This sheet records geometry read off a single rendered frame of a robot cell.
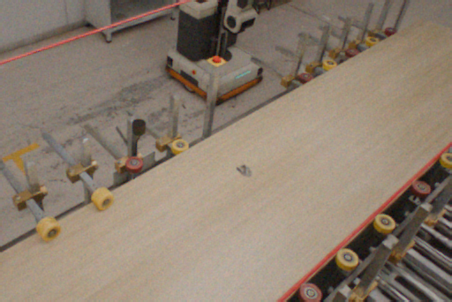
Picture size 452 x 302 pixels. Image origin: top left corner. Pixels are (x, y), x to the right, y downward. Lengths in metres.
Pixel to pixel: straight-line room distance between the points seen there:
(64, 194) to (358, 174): 1.89
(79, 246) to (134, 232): 0.22
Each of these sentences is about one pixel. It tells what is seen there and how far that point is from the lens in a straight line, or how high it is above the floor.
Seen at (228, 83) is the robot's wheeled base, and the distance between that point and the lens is 3.88.
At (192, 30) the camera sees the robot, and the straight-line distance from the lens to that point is 3.86.
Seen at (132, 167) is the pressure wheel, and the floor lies 0.91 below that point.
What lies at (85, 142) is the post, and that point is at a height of 1.11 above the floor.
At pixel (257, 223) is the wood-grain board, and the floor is 0.90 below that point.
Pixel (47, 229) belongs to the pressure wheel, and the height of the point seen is 0.98.
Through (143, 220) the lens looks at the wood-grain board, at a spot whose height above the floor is 0.90.
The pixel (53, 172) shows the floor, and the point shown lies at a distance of 3.40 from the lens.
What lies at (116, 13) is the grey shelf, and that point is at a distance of 5.06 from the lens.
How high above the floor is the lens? 2.42
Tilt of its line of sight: 40 degrees down
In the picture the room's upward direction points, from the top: 4 degrees clockwise
